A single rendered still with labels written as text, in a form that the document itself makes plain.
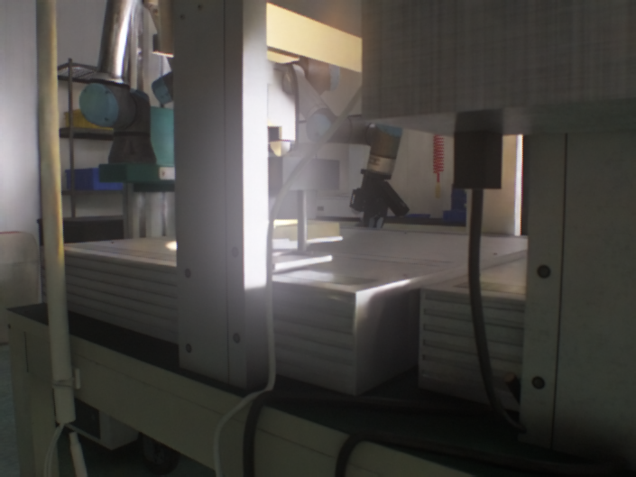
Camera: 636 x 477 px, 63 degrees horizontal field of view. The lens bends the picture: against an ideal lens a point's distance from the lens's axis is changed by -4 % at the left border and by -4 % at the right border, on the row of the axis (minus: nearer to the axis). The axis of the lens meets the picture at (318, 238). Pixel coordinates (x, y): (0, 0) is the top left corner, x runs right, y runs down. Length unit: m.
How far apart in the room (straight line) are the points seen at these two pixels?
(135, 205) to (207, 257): 1.44
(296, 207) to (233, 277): 0.15
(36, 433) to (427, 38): 0.88
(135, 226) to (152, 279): 1.28
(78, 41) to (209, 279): 4.00
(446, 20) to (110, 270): 0.60
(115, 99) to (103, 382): 1.06
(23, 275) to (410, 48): 3.58
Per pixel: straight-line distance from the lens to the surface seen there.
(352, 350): 0.49
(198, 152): 0.57
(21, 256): 3.77
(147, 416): 0.68
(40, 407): 1.01
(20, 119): 4.20
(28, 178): 4.19
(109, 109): 1.65
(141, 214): 2.00
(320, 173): 0.62
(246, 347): 0.54
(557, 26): 0.29
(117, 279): 0.77
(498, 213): 1.18
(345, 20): 0.66
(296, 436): 0.50
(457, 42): 0.30
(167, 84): 1.61
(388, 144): 1.46
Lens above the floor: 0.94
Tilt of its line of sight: 5 degrees down
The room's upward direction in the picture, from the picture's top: straight up
